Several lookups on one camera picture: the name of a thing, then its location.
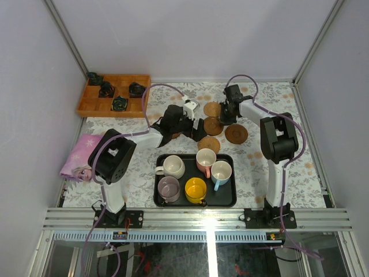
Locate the left aluminium frame post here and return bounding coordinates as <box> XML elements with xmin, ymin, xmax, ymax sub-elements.
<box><xmin>42</xmin><ymin>0</ymin><xmax>88</xmax><ymax>80</ymax></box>

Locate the pink mug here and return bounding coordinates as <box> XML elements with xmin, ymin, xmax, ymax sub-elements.
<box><xmin>195</xmin><ymin>148</ymin><xmax>217</xmax><ymax>178</ymax></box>

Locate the aluminium frame post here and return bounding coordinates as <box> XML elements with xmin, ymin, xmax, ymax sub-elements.
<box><xmin>292</xmin><ymin>0</ymin><xmax>346</xmax><ymax>86</ymax></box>
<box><xmin>42</xmin><ymin>0</ymin><xmax>88</xmax><ymax>80</ymax></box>

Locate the woven rattan coaster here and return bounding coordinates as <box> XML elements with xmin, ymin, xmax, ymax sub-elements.
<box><xmin>197</xmin><ymin>136</ymin><xmax>221</xmax><ymax>154</ymax></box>
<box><xmin>204</xmin><ymin>102</ymin><xmax>221</xmax><ymax>117</ymax></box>

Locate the dark wooden coaster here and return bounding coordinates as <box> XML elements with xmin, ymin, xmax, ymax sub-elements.
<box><xmin>170</xmin><ymin>132</ymin><xmax>182</xmax><ymax>140</ymax></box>
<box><xmin>225</xmin><ymin>124</ymin><xmax>248</xmax><ymax>144</ymax></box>
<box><xmin>204</xmin><ymin>117</ymin><xmax>224</xmax><ymax>136</ymax></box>

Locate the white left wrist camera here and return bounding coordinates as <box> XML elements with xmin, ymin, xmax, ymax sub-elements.
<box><xmin>182</xmin><ymin>95</ymin><xmax>200</xmax><ymax>120</ymax></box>

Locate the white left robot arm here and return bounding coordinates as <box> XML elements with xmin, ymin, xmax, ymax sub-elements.
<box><xmin>88</xmin><ymin>104</ymin><xmax>207</xmax><ymax>228</ymax></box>

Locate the black green rolled item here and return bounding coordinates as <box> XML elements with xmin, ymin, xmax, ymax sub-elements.
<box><xmin>111</xmin><ymin>96</ymin><xmax>128</xmax><ymax>111</ymax></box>

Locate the light blue mug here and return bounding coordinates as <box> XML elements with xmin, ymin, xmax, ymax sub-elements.
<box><xmin>211</xmin><ymin>160</ymin><xmax>232</xmax><ymax>192</ymax></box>

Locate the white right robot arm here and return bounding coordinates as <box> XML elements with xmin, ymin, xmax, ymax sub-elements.
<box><xmin>220</xmin><ymin>85</ymin><xmax>299</xmax><ymax>207</ymax></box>

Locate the black rolled item corner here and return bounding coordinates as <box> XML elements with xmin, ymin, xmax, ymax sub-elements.
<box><xmin>87</xmin><ymin>72</ymin><xmax>100</xmax><ymax>80</ymax></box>

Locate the black rolled item right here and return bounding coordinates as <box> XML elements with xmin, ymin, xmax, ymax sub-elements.
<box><xmin>129</xmin><ymin>82</ymin><xmax>146</xmax><ymax>98</ymax></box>

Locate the black serving tray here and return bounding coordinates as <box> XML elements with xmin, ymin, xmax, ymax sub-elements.
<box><xmin>153</xmin><ymin>154</ymin><xmax>237</xmax><ymax>208</ymax></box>

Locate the yellow enamel mug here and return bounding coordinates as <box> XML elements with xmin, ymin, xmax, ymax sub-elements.
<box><xmin>184</xmin><ymin>177</ymin><xmax>208</xmax><ymax>205</ymax></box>

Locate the right aluminium frame post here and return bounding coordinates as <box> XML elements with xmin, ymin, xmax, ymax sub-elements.
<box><xmin>292</xmin><ymin>0</ymin><xmax>346</xmax><ymax>86</ymax></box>

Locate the wooden compartment tray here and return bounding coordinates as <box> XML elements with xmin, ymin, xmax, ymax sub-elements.
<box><xmin>77</xmin><ymin>74</ymin><xmax>151</xmax><ymax>118</ymax></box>

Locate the purple princess print cloth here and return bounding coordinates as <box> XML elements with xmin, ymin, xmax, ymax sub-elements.
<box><xmin>59</xmin><ymin>134</ymin><xmax>103</xmax><ymax>182</ymax></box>

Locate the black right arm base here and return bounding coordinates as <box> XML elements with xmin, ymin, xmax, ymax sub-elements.
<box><xmin>243</xmin><ymin>199</ymin><xmax>297</xmax><ymax>229</ymax></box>

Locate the lilac purple mug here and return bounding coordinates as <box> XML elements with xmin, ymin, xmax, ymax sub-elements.
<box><xmin>157</xmin><ymin>176</ymin><xmax>180</xmax><ymax>204</ymax></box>

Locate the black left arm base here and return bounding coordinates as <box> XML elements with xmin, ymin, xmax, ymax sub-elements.
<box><xmin>92</xmin><ymin>204</ymin><xmax>144</xmax><ymax>230</ymax></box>

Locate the cream white mug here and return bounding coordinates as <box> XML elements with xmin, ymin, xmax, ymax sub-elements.
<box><xmin>155</xmin><ymin>155</ymin><xmax>185</xmax><ymax>179</ymax></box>

